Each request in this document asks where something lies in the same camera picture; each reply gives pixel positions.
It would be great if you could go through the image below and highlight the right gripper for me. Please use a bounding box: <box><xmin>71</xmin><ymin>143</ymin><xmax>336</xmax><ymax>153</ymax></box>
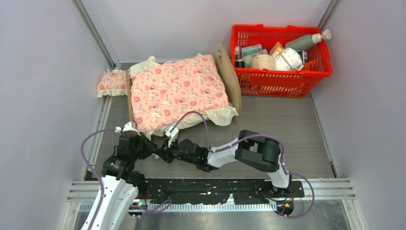
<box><xmin>155</xmin><ymin>136</ymin><xmax>198</xmax><ymax>165</ymax></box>

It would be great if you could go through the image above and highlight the pink unicorn mattress cushion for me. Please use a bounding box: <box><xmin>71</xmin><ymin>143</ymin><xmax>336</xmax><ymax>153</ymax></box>
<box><xmin>128</xmin><ymin>54</ymin><xmax>239</xmax><ymax>140</ymax></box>

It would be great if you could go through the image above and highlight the wooden pet bed frame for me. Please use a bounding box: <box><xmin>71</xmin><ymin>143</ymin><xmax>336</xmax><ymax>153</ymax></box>
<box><xmin>125</xmin><ymin>43</ymin><xmax>242</xmax><ymax>147</ymax></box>

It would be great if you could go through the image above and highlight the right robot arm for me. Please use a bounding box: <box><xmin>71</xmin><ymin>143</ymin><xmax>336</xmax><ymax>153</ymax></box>
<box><xmin>154</xmin><ymin>130</ymin><xmax>293</xmax><ymax>197</ymax></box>

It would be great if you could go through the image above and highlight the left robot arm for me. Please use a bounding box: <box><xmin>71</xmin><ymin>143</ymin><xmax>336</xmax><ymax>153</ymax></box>
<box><xmin>82</xmin><ymin>131</ymin><xmax>156</xmax><ymax>230</ymax></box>

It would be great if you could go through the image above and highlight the small pink ruffled pillow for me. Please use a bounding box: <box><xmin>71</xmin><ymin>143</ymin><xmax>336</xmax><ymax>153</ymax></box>
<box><xmin>97</xmin><ymin>69</ymin><xmax>127</xmax><ymax>98</ymax></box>

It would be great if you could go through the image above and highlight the teal box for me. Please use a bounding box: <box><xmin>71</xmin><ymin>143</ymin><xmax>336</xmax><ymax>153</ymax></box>
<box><xmin>241</xmin><ymin>44</ymin><xmax>262</xmax><ymax>57</ymax></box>

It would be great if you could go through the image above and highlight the beige tape roll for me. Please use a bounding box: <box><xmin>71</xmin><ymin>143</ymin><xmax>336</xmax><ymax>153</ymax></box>
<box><xmin>250</xmin><ymin>54</ymin><xmax>275</xmax><ymax>70</ymax></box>

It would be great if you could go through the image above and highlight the orange small box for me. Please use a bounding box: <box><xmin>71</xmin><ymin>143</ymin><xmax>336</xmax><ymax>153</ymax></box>
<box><xmin>269</xmin><ymin>42</ymin><xmax>283</xmax><ymax>58</ymax></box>

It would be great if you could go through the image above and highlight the white round pouch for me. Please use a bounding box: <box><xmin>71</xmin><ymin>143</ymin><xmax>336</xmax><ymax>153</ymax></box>
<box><xmin>275</xmin><ymin>48</ymin><xmax>304</xmax><ymax>71</ymax></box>

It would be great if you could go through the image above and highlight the red plastic basket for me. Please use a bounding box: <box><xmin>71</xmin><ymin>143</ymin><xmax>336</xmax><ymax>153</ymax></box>
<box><xmin>230</xmin><ymin>24</ymin><xmax>333</xmax><ymax>98</ymax></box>

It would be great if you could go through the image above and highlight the orange snack packet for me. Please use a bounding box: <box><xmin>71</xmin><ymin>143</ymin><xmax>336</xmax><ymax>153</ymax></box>
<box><xmin>301</xmin><ymin>59</ymin><xmax>317</xmax><ymax>71</ymax></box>

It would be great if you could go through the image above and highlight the green pump bottle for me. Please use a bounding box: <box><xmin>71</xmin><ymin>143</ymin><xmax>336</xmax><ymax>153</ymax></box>
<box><xmin>285</xmin><ymin>29</ymin><xmax>331</xmax><ymax>51</ymax></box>

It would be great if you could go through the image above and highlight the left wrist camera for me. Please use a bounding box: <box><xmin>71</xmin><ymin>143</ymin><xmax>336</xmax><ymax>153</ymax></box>
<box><xmin>115</xmin><ymin>121</ymin><xmax>138</xmax><ymax>133</ymax></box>

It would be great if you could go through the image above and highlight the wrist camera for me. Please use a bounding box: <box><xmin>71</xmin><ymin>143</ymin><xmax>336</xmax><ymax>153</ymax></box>
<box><xmin>163</xmin><ymin>125</ymin><xmax>179</xmax><ymax>148</ymax></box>
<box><xmin>115</xmin><ymin>121</ymin><xmax>138</xmax><ymax>133</ymax></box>

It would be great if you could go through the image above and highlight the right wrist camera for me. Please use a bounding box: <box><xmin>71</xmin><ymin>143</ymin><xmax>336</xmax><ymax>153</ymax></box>
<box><xmin>163</xmin><ymin>125</ymin><xmax>179</xmax><ymax>148</ymax></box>

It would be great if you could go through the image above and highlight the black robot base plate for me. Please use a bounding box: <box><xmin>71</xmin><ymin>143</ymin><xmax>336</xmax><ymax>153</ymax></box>
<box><xmin>137</xmin><ymin>178</ymin><xmax>305</xmax><ymax>205</ymax></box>

